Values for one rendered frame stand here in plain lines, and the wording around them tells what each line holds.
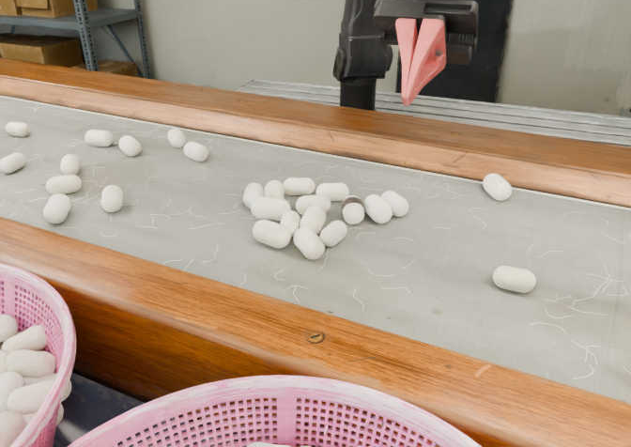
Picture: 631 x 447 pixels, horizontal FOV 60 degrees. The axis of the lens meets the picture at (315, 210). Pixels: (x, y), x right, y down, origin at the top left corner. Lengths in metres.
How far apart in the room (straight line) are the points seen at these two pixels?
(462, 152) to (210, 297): 0.36
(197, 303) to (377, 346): 0.13
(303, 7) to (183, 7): 0.65
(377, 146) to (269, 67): 2.21
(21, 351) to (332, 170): 0.37
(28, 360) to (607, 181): 0.54
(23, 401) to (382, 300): 0.25
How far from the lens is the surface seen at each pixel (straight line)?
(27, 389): 0.39
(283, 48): 2.80
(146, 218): 0.56
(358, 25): 0.92
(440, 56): 0.60
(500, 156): 0.64
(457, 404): 0.33
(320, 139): 0.69
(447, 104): 1.12
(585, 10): 2.53
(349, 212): 0.51
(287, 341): 0.35
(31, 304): 0.45
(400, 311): 0.42
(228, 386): 0.32
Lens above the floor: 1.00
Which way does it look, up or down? 28 degrees down
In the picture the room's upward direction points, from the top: straight up
